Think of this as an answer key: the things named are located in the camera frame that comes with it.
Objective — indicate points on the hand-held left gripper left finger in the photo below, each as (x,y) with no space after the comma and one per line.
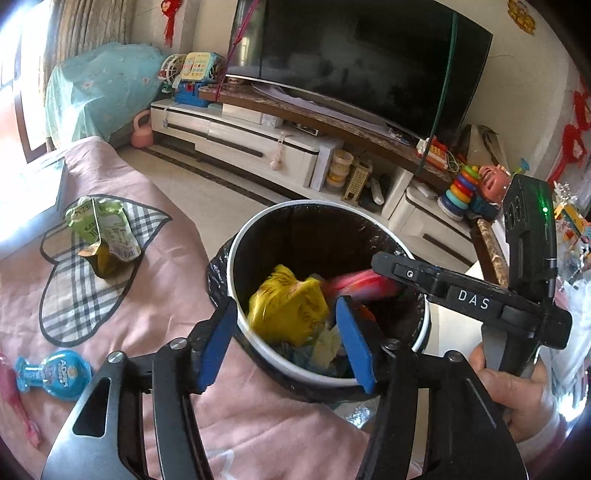
(214,346)

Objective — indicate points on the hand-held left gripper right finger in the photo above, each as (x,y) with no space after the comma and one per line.
(353,341)

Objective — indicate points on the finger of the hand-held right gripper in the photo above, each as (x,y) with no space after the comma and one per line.
(406,274)

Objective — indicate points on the red snack wrapper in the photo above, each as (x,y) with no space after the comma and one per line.
(364,286)

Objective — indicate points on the yellow snack bag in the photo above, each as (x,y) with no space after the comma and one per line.
(286,304)

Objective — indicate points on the white bin with black bag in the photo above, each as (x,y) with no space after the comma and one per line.
(277,240)

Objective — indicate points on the person's right forearm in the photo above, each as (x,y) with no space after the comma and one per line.
(547,438)

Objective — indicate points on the person's right hand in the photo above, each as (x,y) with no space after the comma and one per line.
(517,401)

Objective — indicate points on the pink pig toy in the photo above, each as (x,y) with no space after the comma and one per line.
(494,183)

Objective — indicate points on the white remote control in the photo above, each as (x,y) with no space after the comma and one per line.
(376,191)

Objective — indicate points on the metal box grater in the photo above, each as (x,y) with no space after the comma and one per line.
(358,184)

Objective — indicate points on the brown paper bag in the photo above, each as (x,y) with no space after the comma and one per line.
(478,145)

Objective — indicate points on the red toy piano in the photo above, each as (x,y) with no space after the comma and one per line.
(433,154)

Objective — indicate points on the stack of yellow tubs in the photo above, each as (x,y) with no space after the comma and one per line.
(339,168)

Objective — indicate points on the tall white box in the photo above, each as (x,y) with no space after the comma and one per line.
(325,161)

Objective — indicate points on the blue pouch bottle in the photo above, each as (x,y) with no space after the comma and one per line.
(55,373)

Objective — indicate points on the green and white pouch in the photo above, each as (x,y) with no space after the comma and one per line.
(108,224)

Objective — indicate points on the pink drawer pendant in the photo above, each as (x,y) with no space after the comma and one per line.
(277,154)

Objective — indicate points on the pink wrapper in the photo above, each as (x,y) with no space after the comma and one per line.
(14,397)

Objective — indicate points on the white television cabinet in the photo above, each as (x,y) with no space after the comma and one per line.
(240,138)

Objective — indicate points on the pink kettlebell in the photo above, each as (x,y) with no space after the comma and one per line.
(141,133)

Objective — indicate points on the black flat television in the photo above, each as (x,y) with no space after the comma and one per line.
(360,50)

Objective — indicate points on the white ball cage toy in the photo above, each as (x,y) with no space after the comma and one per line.
(171,71)

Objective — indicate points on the teal floral dust cover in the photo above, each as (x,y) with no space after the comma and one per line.
(101,87)

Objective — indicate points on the thin pink stick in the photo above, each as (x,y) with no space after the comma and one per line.
(235,41)

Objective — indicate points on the red heart hanging decoration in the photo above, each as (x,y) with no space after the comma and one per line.
(168,21)

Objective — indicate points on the beige patterned curtain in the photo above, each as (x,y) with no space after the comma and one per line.
(87,27)

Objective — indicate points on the red paper wall decoration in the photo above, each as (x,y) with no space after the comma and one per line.
(575,138)

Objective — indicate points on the gold and red wall decal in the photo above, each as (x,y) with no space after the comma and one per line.
(521,16)

